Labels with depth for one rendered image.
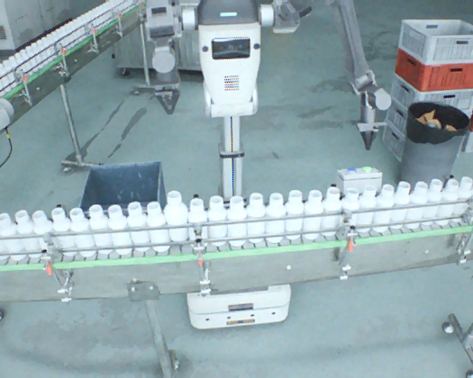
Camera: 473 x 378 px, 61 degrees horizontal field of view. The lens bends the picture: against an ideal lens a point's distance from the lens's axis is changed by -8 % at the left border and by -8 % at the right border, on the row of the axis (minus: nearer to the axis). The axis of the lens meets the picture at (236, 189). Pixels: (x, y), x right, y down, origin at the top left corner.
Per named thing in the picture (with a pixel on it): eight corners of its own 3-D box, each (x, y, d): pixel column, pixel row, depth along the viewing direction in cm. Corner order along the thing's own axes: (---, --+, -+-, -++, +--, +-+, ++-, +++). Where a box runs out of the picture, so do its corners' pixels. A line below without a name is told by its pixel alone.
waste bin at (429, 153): (404, 208, 300) (425, 131, 262) (382, 173, 336) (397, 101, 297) (458, 203, 304) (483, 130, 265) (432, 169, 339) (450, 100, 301)
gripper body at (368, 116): (386, 128, 140) (386, 105, 138) (358, 129, 139) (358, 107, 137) (377, 124, 146) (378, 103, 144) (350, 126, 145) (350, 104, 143)
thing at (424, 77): (420, 92, 304) (425, 65, 290) (393, 71, 335) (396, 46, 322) (481, 88, 314) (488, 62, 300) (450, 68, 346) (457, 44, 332)
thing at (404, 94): (413, 119, 317) (419, 93, 303) (387, 96, 348) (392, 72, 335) (473, 112, 327) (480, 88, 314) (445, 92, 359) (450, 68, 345)
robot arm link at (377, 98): (365, 67, 138) (345, 80, 138) (383, 68, 127) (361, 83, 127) (380, 97, 142) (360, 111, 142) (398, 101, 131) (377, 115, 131)
